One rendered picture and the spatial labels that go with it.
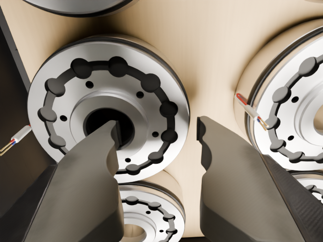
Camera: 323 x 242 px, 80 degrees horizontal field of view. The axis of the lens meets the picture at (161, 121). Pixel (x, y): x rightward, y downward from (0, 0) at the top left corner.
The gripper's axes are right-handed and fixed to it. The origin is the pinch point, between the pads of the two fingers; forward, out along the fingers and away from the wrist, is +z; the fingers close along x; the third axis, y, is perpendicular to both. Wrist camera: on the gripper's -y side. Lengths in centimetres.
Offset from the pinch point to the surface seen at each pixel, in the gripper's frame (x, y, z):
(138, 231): -2.5, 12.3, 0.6
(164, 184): 0.2, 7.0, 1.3
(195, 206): 3.5, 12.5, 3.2
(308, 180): 11.5, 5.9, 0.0
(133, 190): -2.2, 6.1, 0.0
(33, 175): -9.8, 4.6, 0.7
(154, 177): -0.6, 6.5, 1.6
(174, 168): 1.3, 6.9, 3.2
